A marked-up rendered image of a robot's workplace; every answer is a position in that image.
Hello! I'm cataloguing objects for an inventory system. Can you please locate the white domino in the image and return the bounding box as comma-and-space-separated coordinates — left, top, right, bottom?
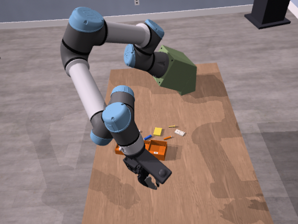
175, 129, 185, 136

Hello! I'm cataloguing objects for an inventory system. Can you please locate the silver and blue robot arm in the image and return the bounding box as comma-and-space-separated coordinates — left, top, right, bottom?
60, 7, 172, 184

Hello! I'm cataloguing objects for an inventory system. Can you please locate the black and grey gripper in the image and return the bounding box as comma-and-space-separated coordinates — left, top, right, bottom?
123, 144, 160, 190

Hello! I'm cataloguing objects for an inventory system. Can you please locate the orange rack of bins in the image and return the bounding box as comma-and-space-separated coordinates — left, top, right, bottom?
115, 140, 167, 161

